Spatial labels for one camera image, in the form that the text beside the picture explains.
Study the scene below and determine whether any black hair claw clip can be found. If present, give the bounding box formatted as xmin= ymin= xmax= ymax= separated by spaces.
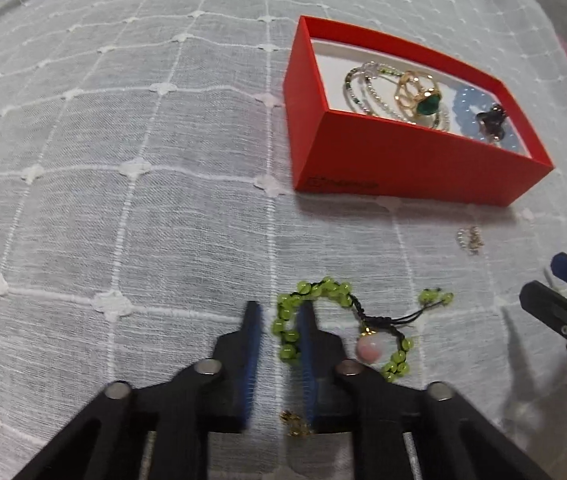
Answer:
xmin=475 ymin=103 xmax=508 ymax=142

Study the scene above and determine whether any small gold earring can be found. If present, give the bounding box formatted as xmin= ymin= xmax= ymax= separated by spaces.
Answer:
xmin=279 ymin=410 xmax=313 ymax=438

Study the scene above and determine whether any green bead bracelet pink pendant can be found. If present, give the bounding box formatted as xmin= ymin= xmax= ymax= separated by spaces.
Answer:
xmin=271 ymin=276 xmax=455 ymax=382

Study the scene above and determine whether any gold cage ring green stone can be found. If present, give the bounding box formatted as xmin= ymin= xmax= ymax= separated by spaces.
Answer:
xmin=394 ymin=70 xmax=443 ymax=119

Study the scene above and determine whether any red cardboard box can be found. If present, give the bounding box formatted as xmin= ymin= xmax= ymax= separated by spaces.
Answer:
xmin=283 ymin=16 xmax=553 ymax=207

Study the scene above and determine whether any grey checked bedspread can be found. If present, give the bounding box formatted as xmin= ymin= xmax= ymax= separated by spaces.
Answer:
xmin=0 ymin=0 xmax=567 ymax=479

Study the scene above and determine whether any light blue bead bracelet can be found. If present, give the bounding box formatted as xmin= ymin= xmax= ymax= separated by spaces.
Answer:
xmin=450 ymin=84 xmax=522 ymax=154

